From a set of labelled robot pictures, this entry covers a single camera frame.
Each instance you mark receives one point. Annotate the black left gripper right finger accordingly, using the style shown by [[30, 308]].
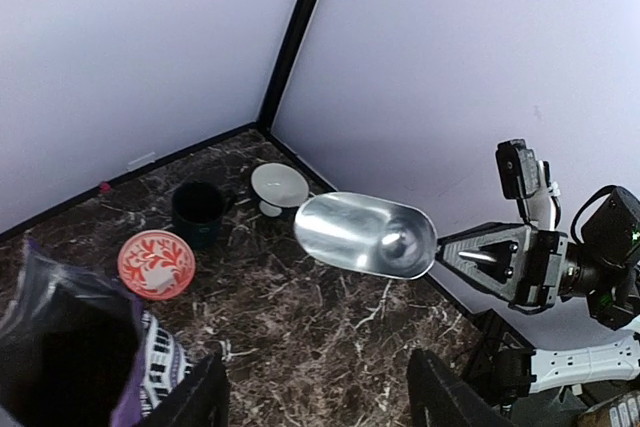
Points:
[[438, 397]]

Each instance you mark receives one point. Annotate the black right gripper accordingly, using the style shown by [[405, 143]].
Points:
[[506, 261]]

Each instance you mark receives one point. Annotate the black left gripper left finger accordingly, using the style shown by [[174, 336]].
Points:
[[202, 399]]

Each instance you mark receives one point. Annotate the purple pet food bag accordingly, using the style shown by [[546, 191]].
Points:
[[79, 349]]

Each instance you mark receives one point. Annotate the silver metal scoop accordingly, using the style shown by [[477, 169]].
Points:
[[369, 235]]

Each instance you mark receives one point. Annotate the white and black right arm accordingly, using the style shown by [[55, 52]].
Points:
[[602, 267]]

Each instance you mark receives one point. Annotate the red patterned white bowl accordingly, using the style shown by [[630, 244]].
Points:
[[156, 265]]

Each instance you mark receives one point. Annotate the dark green mug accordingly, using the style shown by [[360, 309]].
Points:
[[197, 210]]

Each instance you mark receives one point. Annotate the blue and white bowl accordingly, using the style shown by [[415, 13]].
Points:
[[279, 189]]

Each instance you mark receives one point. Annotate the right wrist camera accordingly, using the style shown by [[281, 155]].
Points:
[[527, 180]]

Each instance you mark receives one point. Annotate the black right frame post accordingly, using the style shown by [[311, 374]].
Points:
[[283, 67]]

